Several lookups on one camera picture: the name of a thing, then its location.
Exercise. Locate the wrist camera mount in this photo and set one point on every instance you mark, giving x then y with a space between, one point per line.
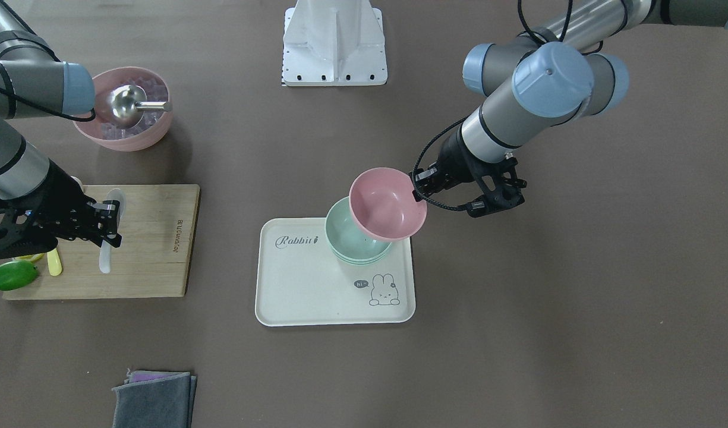
501 189
21 234

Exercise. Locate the grey and purple cloth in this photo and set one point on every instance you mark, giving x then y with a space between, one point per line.
155 399

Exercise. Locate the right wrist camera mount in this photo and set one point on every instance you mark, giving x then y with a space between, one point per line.
21 234

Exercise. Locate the wooden cutting board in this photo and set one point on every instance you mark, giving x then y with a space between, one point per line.
153 260

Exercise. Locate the green lime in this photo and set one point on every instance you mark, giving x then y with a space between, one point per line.
17 274

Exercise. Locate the metal ice scoop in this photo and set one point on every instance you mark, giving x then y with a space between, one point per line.
125 105

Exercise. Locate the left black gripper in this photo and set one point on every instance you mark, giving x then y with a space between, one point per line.
457 159

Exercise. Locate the yellow plastic knife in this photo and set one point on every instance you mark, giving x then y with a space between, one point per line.
52 258

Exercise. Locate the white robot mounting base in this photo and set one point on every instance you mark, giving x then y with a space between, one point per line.
333 43

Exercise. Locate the white ceramic spoon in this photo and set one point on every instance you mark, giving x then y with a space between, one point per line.
105 249

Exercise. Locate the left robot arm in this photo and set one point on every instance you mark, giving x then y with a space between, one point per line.
548 75

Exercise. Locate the small pink bowl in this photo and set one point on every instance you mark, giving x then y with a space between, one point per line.
383 206

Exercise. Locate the green stacked bowls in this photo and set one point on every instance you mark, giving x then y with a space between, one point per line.
346 239

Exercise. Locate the cream rabbit tray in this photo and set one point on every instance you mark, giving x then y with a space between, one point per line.
300 282

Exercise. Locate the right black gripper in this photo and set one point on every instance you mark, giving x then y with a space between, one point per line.
56 201

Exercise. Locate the pink bowl with ice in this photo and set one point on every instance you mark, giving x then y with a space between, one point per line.
153 126

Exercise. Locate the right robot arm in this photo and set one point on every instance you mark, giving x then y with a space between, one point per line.
34 82

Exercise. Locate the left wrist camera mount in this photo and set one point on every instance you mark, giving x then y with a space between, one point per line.
501 189

